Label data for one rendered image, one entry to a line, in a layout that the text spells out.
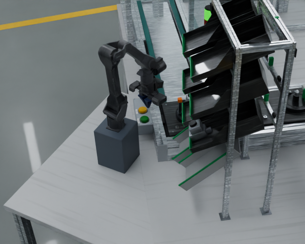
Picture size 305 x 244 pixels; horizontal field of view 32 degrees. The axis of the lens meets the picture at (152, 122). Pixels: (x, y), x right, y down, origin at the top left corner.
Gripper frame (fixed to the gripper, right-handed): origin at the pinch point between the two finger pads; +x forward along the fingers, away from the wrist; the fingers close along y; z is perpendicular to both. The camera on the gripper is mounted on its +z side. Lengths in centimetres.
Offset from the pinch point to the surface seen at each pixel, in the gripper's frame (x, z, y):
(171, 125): 9.5, 2.9, -11.8
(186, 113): -13.0, -6.8, -28.9
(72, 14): 106, 148, 252
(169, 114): 9.5, 8.5, -5.5
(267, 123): 9, 33, -43
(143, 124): 10.5, -4.4, -0.7
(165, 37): 15, 65, 49
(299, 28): 19, 130, -1
